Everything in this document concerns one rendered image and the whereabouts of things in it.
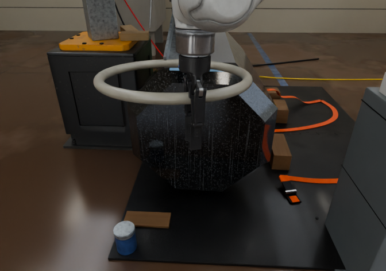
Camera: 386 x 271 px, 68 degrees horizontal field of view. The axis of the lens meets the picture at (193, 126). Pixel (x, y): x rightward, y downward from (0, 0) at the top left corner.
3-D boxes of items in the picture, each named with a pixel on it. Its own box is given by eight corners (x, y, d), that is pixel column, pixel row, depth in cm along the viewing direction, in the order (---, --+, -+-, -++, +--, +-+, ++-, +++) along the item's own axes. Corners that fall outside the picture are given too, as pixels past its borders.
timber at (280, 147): (289, 170, 197) (292, 155, 191) (271, 169, 198) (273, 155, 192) (281, 147, 223) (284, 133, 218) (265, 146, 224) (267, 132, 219)
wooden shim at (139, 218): (122, 226, 154) (122, 224, 154) (127, 212, 163) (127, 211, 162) (169, 228, 153) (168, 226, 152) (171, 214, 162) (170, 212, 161)
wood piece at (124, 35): (120, 41, 204) (119, 33, 202) (122, 38, 213) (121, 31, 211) (148, 40, 205) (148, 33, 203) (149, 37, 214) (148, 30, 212)
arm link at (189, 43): (208, 26, 70) (208, 51, 72) (172, 26, 68) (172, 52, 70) (221, 30, 62) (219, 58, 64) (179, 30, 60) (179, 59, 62)
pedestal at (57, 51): (62, 148, 225) (38, 53, 189) (93, 111, 282) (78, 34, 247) (146, 150, 222) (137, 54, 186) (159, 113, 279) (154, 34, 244)
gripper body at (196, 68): (215, 57, 64) (213, 97, 68) (205, 50, 71) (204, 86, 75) (182, 57, 62) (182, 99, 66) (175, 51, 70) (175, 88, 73)
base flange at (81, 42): (57, 50, 196) (55, 43, 194) (84, 35, 239) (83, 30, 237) (128, 51, 194) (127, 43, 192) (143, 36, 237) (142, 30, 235)
